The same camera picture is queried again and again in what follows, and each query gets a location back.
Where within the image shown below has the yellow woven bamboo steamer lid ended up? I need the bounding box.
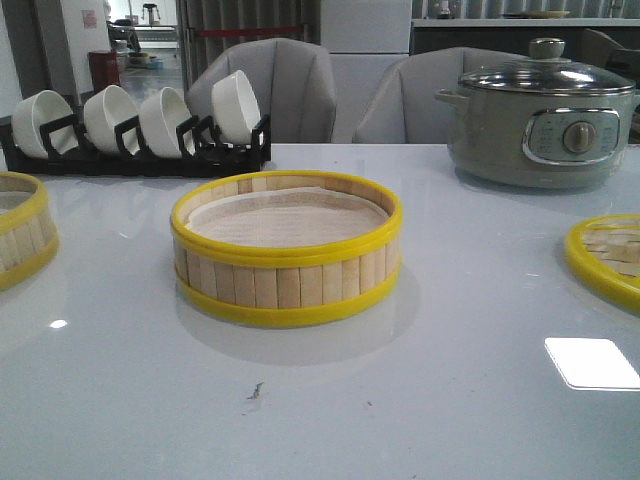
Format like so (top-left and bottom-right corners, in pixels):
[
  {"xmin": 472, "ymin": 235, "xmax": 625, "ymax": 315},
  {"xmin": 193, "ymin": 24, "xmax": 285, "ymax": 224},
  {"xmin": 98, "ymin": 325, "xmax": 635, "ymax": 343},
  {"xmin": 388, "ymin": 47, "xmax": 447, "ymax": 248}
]
[{"xmin": 564, "ymin": 213, "xmax": 639, "ymax": 314}]

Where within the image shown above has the yellow bamboo steamer basket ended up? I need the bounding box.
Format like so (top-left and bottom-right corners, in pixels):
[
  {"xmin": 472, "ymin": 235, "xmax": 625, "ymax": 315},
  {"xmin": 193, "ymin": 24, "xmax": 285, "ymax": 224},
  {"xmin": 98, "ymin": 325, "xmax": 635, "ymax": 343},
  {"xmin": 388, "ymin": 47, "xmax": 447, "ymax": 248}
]
[
  {"xmin": 1, "ymin": 171, "xmax": 59, "ymax": 290},
  {"xmin": 170, "ymin": 170, "xmax": 402, "ymax": 327}
]

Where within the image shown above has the white steamer liner paper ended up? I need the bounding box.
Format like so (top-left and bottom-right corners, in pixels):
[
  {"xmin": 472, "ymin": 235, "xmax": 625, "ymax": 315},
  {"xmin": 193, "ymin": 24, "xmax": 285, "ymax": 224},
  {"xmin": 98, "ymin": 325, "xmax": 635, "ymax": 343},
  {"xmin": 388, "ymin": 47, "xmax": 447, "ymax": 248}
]
[{"xmin": 186, "ymin": 187, "xmax": 389, "ymax": 248}]

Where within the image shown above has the black dish rack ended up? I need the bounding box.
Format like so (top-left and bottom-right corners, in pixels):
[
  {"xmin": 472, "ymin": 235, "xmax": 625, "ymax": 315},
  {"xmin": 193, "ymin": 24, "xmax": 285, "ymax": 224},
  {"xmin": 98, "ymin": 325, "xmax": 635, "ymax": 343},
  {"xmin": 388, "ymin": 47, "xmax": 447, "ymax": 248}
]
[{"xmin": 1, "ymin": 114, "xmax": 271, "ymax": 179}]

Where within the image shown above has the grey upholstered chair right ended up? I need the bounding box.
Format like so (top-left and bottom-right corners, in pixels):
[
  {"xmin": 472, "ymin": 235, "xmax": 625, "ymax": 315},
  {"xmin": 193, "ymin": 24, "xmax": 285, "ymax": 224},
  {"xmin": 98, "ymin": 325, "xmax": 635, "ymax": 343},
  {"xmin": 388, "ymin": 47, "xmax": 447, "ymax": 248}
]
[{"xmin": 352, "ymin": 47, "xmax": 521, "ymax": 144}]

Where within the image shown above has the grey upholstered chair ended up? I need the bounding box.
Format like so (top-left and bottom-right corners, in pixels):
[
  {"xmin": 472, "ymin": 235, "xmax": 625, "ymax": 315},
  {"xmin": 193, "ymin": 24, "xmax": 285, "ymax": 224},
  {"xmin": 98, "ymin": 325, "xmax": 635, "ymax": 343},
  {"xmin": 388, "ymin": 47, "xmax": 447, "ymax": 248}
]
[
  {"xmin": 185, "ymin": 38, "xmax": 337, "ymax": 143},
  {"xmin": 352, "ymin": 47, "xmax": 521, "ymax": 144}
]

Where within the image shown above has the white ceramic bowl rightmost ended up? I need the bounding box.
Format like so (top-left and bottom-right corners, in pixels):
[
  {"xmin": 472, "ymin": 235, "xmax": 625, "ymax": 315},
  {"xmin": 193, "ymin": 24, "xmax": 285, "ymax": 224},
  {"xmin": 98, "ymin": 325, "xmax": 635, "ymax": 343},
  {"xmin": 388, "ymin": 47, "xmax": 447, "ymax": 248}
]
[{"xmin": 211, "ymin": 70, "xmax": 261, "ymax": 145}]

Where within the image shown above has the white ceramic bowl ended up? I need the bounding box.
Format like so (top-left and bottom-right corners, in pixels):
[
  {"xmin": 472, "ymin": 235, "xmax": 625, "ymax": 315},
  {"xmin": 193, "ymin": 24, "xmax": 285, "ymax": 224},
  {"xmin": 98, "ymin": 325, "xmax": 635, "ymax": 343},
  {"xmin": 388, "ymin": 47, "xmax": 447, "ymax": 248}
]
[
  {"xmin": 211, "ymin": 70, "xmax": 261, "ymax": 145},
  {"xmin": 139, "ymin": 87, "xmax": 192, "ymax": 159},
  {"xmin": 83, "ymin": 85, "xmax": 138, "ymax": 155},
  {"xmin": 11, "ymin": 90, "xmax": 73, "ymax": 159}
]

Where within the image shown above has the grey upholstered chair left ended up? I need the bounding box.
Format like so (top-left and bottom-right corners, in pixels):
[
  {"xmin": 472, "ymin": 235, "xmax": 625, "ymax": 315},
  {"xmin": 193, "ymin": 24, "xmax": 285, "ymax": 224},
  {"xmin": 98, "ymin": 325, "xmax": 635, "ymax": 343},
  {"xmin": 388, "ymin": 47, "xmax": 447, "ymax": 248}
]
[{"xmin": 185, "ymin": 38, "xmax": 337, "ymax": 143}]

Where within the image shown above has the white cabinet in background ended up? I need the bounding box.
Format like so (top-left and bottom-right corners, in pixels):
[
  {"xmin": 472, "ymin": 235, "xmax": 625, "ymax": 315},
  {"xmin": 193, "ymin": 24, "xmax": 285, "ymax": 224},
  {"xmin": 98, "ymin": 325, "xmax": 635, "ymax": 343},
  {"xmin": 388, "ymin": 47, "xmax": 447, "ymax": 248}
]
[{"xmin": 320, "ymin": 1, "xmax": 412, "ymax": 143}]

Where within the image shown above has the dark counter shelf background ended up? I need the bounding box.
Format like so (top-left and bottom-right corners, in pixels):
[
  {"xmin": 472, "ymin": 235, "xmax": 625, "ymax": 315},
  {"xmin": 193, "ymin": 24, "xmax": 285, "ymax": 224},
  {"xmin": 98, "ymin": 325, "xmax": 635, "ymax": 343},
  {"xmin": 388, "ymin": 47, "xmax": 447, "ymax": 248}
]
[{"xmin": 409, "ymin": 18, "xmax": 639, "ymax": 58}]

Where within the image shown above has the green electric cooking pot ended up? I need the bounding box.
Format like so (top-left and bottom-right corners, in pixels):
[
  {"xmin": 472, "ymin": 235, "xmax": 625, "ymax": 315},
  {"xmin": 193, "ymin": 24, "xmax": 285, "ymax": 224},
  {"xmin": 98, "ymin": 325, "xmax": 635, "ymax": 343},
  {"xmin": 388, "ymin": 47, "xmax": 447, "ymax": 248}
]
[{"xmin": 435, "ymin": 87, "xmax": 639, "ymax": 189}]

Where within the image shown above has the red box in background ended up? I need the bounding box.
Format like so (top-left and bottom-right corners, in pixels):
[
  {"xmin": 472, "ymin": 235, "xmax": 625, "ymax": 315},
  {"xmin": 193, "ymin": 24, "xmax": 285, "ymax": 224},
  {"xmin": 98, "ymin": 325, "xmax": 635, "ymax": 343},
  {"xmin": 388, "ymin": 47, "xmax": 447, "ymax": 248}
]
[{"xmin": 88, "ymin": 50, "xmax": 120, "ymax": 93}]

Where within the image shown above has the glass pot lid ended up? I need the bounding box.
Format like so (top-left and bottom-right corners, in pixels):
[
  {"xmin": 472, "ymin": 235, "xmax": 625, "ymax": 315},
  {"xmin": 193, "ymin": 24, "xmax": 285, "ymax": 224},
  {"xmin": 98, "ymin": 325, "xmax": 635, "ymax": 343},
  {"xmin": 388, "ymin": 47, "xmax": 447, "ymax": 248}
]
[{"xmin": 459, "ymin": 38, "xmax": 636, "ymax": 96}]

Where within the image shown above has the white ceramic bowl leftmost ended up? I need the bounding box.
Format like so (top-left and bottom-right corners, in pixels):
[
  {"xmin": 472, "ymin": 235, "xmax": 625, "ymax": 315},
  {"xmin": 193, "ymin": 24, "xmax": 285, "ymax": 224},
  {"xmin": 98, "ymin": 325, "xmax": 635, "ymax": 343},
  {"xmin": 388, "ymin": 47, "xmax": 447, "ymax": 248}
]
[{"xmin": 11, "ymin": 90, "xmax": 73, "ymax": 159}]

